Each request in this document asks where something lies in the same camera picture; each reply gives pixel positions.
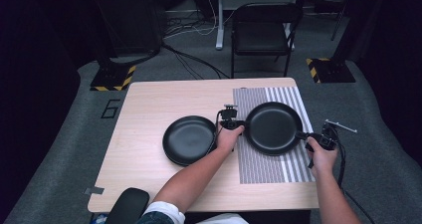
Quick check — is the white desk frame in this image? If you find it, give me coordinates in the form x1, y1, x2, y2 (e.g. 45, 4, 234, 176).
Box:
214, 0, 301, 51

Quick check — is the black folding chair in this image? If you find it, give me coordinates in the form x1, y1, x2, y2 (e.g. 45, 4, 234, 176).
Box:
230, 2, 304, 80

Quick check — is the person's left hand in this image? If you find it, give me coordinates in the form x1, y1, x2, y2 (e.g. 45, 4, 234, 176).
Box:
215, 123, 246, 154

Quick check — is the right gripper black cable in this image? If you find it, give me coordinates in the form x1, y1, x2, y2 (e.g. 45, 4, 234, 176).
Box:
335, 130, 377, 224

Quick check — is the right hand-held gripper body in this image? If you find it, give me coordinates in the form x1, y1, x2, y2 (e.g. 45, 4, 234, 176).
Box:
308, 118, 358, 152

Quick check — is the grey striped mat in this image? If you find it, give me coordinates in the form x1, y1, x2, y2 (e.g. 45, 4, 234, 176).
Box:
232, 86, 317, 185

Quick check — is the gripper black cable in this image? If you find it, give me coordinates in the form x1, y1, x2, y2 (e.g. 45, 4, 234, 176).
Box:
335, 130, 377, 224
208, 110, 224, 153

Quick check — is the person's right hand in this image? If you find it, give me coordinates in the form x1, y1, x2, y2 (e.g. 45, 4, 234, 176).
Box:
306, 136, 339, 179

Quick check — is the white floor cable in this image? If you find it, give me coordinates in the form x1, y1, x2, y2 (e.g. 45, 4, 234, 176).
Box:
164, 0, 233, 39

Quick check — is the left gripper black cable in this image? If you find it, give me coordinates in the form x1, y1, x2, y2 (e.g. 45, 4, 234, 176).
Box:
208, 110, 224, 153

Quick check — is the black stand base striped edge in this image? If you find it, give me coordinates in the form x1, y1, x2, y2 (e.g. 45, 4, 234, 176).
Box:
306, 57, 356, 85
90, 64, 137, 93

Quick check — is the black floor cable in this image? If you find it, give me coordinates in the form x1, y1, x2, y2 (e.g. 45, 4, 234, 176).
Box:
161, 43, 231, 80

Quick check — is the grey tape strip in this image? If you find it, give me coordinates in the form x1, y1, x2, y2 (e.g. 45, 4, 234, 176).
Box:
84, 186, 106, 196

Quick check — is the person's white sleeve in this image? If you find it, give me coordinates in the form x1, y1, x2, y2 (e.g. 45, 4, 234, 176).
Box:
141, 200, 187, 224

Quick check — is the black plate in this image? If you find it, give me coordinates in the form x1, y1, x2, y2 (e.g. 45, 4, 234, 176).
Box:
161, 114, 219, 167

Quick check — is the black padded armrest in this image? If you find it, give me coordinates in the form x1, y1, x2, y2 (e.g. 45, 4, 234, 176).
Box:
105, 187, 151, 224

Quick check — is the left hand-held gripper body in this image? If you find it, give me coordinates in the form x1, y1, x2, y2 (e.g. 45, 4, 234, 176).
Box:
218, 104, 239, 129

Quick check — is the black frying pan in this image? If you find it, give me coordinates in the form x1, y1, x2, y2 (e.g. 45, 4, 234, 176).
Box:
243, 101, 313, 157

